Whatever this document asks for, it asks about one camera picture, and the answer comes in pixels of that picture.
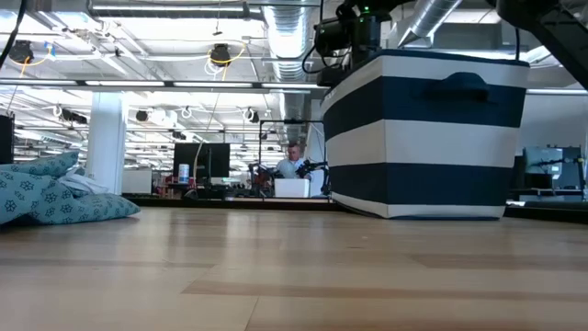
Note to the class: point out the navy white striped basket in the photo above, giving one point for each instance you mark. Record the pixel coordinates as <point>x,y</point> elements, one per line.
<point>422,138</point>

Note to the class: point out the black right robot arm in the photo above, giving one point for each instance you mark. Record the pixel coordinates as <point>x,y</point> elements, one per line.
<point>551,27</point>

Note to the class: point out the black background robot arm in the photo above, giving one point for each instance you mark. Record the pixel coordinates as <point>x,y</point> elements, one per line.
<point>312,166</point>

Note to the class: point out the person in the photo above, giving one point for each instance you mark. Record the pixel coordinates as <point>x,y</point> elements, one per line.
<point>291,163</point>

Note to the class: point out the white box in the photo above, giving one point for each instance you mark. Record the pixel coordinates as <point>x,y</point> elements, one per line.
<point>291,187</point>

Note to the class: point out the black monitor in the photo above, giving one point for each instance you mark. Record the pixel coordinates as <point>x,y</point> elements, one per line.
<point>202,158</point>

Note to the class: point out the white blue cup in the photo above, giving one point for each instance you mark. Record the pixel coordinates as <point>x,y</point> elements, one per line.
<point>184,172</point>

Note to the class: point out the grey monitor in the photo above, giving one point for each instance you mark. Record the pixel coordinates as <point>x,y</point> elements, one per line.
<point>551,161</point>

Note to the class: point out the white column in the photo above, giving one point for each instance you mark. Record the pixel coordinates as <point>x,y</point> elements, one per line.
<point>106,142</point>

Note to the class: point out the teal patterned cloth gown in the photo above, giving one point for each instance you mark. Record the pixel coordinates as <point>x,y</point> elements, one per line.
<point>46,197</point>

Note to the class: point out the black panel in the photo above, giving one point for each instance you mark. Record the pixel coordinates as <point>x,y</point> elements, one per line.
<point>5,138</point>

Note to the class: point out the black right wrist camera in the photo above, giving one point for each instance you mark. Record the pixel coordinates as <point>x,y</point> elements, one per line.
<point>349,37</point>

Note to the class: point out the silver ribbed ventilation duct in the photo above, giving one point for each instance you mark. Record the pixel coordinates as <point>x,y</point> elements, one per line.
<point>287,37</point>

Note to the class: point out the silver smooth ventilation duct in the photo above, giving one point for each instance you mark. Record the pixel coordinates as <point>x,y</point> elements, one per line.
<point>429,18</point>

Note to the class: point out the black ceiling camera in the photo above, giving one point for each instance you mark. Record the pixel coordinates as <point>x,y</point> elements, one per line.
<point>220,54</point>
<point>20,50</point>

